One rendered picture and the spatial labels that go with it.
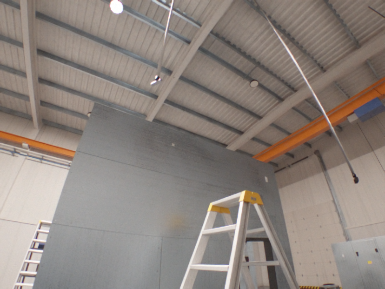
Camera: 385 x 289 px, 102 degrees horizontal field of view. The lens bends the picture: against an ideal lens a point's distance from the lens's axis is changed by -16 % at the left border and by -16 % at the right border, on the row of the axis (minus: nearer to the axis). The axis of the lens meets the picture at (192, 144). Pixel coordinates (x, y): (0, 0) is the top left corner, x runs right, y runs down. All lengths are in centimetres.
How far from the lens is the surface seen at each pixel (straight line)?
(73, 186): 158
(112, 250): 153
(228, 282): 101
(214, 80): 794
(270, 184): 285
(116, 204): 157
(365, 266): 769
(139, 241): 158
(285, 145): 999
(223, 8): 593
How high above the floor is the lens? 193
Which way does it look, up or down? 33 degrees up
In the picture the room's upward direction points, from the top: straight up
